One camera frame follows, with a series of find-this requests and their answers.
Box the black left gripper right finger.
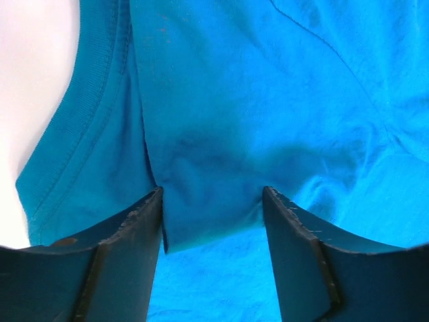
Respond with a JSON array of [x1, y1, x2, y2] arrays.
[[262, 186, 428, 321]]

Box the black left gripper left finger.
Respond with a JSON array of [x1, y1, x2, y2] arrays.
[[1, 188, 162, 321]]

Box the blue polo t-shirt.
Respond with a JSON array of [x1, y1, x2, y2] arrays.
[[16, 1, 428, 321]]

